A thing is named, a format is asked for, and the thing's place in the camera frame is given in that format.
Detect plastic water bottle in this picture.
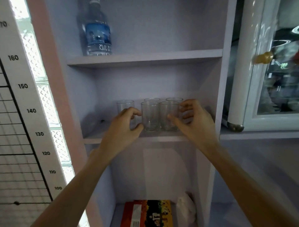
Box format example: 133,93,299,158
78,0,112,56

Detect person's left hand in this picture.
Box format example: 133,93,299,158
97,107,144,162

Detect white crumpled object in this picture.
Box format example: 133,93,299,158
175,192,197,226

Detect person's right hand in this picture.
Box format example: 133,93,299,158
168,99,221,157

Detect person's left forearm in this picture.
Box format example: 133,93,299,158
30,149,116,227

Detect white wall shelf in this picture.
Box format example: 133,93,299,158
44,0,299,227

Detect white grid height chart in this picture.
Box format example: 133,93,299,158
0,0,68,227

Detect small white glass-door cabinet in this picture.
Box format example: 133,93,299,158
222,0,299,133

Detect orange book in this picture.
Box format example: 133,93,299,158
120,199,174,227

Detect person's right forearm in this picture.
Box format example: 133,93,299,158
206,145,299,227

